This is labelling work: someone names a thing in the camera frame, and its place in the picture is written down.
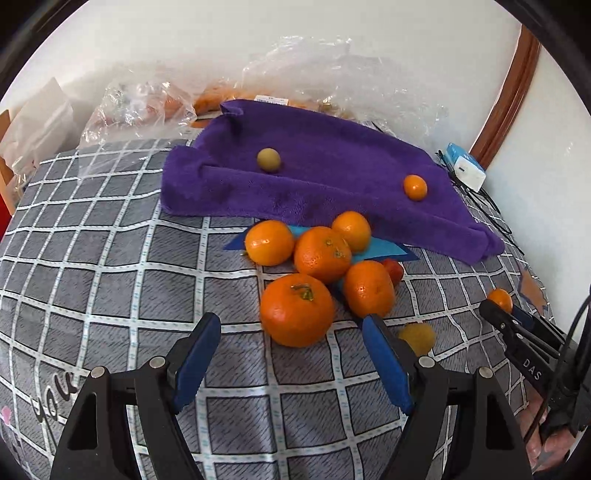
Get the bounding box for small orange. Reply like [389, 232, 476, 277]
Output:
[403, 174, 429, 202]
[487, 288, 513, 314]

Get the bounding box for yellow-brown fruit front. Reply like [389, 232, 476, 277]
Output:
[398, 323, 437, 357]

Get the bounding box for large front orange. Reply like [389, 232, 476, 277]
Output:
[259, 273, 335, 348]

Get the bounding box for yellow-green round fruit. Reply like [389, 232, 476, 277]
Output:
[256, 148, 281, 173]

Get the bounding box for person's hand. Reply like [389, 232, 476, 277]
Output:
[517, 390, 576, 473]

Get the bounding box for grey checked bed cover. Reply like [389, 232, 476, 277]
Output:
[0, 138, 555, 480]

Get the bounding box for small red fruit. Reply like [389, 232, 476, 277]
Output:
[382, 258, 405, 287]

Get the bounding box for white blue charger box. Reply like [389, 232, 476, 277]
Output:
[445, 143, 486, 193]

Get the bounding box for purple towel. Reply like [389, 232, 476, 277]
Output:
[160, 100, 505, 264]

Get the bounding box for left clear plastic bag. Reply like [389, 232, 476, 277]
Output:
[79, 78, 197, 147]

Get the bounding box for white plastic bag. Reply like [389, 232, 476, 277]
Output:
[1, 78, 74, 175]

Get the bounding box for clear plastic bag of fruit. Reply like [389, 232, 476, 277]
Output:
[193, 36, 452, 153]

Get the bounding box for black cables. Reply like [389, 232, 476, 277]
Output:
[435, 149, 525, 255]

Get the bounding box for brown wooden door frame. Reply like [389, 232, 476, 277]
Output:
[470, 25, 541, 170]

